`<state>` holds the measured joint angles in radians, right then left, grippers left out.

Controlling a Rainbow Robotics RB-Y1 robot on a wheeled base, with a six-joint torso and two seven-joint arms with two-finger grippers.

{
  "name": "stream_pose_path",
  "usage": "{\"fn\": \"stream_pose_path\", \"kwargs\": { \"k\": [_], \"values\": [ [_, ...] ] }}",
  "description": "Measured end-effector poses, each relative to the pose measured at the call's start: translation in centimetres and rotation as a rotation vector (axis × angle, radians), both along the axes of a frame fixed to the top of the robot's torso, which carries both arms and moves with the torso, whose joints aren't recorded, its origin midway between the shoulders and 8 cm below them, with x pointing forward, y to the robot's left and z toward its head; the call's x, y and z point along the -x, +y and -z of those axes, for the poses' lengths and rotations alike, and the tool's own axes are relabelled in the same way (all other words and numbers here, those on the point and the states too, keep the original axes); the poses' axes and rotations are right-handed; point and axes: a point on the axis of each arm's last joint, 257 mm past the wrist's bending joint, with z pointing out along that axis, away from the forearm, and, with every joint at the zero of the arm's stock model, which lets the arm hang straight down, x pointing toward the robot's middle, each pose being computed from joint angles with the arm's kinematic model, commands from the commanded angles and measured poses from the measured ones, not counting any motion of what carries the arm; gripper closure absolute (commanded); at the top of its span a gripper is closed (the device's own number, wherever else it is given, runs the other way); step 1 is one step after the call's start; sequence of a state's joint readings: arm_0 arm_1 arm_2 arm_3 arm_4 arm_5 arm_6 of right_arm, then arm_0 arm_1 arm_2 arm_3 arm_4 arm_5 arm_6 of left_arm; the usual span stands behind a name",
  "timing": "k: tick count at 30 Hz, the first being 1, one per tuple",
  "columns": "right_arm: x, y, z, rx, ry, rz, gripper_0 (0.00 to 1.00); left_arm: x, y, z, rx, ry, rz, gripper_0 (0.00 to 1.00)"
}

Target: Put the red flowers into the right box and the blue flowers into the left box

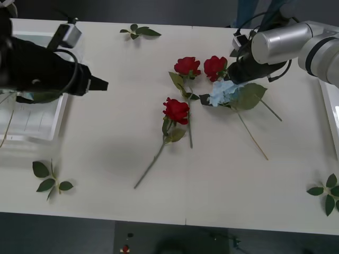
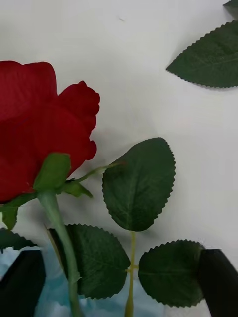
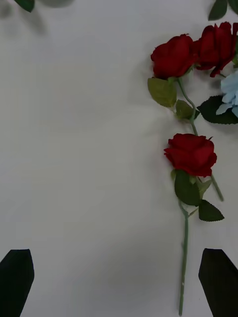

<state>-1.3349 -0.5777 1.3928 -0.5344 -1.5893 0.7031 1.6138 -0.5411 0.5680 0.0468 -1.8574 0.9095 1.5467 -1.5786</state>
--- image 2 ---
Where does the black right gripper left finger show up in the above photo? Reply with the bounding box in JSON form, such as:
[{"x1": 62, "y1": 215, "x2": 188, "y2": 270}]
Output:
[{"x1": 0, "y1": 249, "x2": 47, "y2": 317}]

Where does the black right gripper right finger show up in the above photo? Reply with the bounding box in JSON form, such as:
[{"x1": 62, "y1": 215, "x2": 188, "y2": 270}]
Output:
[{"x1": 197, "y1": 248, "x2": 238, "y2": 317}]

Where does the pale blue flower green stem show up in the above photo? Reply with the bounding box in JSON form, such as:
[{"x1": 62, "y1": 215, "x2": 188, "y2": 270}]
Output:
[{"x1": 0, "y1": 245, "x2": 162, "y2": 317}]

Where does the red rose with green stem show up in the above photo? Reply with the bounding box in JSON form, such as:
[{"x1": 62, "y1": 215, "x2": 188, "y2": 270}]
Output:
[{"x1": 0, "y1": 60, "x2": 127, "y2": 317}]

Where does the green leaf twig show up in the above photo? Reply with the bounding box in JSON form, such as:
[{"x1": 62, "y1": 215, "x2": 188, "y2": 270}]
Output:
[
  {"x1": 48, "y1": 137, "x2": 206, "y2": 317},
  {"x1": 165, "y1": 0, "x2": 238, "y2": 89}
]

